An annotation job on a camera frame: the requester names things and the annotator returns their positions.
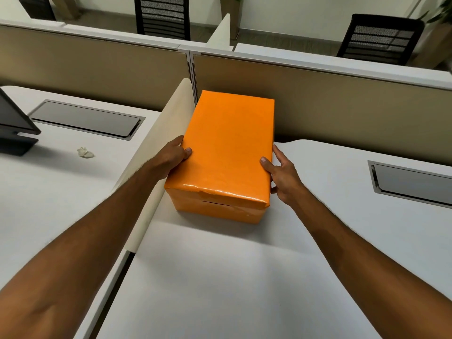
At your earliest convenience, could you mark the person's left forearm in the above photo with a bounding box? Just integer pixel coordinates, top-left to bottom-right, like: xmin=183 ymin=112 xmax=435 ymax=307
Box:
xmin=0 ymin=165 xmax=166 ymax=339

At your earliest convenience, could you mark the person's right forearm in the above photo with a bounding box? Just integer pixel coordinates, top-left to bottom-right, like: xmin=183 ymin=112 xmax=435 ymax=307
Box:
xmin=292 ymin=191 xmax=452 ymax=339

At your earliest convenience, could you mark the black computer monitor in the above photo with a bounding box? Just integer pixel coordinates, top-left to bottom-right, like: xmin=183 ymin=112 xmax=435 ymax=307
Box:
xmin=0 ymin=87 xmax=42 ymax=156

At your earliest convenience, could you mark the person's left hand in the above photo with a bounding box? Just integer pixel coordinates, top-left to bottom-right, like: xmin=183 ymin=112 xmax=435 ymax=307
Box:
xmin=148 ymin=135 xmax=192 ymax=181

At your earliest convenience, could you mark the cream curved desk divider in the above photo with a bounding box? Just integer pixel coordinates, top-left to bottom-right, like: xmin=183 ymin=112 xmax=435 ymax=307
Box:
xmin=112 ymin=78 xmax=195 ymax=253
xmin=206 ymin=13 xmax=231 ymax=51

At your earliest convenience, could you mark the black mesh office chair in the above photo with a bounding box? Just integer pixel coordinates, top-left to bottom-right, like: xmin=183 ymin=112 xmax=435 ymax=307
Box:
xmin=134 ymin=0 xmax=191 ymax=41
xmin=336 ymin=13 xmax=425 ymax=66
xmin=16 ymin=0 xmax=56 ymax=21

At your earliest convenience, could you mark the orange box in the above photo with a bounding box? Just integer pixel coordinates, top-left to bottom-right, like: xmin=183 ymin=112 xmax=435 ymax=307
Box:
xmin=164 ymin=90 xmax=275 ymax=224

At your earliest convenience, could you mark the person's right hand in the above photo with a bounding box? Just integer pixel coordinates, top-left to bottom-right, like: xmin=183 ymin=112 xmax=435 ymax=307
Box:
xmin=260 ymin=144 xmax=308 ymax=208

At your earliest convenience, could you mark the grey desk cable hatch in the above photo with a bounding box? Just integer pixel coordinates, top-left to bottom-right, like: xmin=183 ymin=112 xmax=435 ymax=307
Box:
xmin=367 ymin=160 xmax=452 ymax=209
xmin=28 ymin=99 xmax=146 ymax=141

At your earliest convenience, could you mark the beige partition panel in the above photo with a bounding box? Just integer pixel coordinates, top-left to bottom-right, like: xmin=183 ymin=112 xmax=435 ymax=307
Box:
xmin=178 ymin=44 xmax=452 ymax=166
xmin=0 ymin=20 xmax=193 ymax=112

